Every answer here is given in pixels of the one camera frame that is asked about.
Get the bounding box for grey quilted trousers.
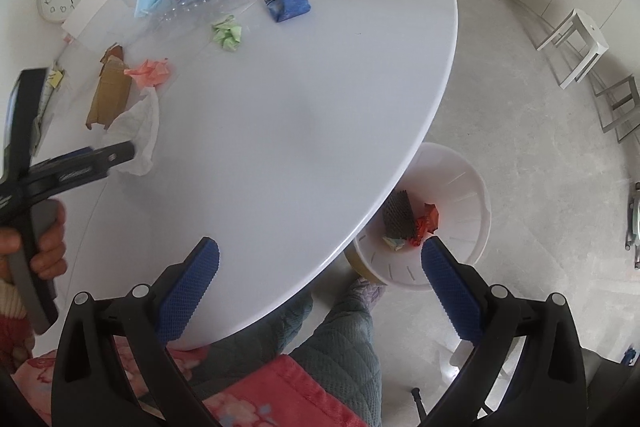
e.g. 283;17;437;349
190;292;383;427

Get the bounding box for white tissue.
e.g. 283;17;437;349
100;89;161;176

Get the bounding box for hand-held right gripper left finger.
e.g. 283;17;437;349
50;236;221;427

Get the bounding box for pink floral jacket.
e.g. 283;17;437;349
10;342;363;427

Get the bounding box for person's left hand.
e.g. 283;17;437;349
0;201;69;283

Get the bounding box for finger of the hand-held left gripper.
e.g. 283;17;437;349
27;142;137;200

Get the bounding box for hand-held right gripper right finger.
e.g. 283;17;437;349
421;237;587;427

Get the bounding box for white plastic bin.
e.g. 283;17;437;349
352;142;492;292

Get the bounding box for white card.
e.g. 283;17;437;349
62;0;118;40

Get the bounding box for grey metal fixture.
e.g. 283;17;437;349
624;181;640;269

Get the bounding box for white stool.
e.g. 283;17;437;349
537;8;609;88

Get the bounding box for green paper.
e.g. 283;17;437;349
211;16;244;52

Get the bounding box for trash pile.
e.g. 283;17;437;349
85;43;132;131

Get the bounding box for blue paper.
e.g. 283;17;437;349
264;0;313;24

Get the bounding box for red crumpled wrapper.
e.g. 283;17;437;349
407;203;441;248

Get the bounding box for purple quilted slipper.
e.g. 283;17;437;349
350;277;387;313

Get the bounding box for dark grey foam block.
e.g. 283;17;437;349
382;189;417;242

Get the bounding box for pink paper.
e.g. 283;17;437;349
124;59;173;90

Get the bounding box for white chair black legs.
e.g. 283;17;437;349
410;339;482;425

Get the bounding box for grey stool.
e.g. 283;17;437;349
594;76;640;142

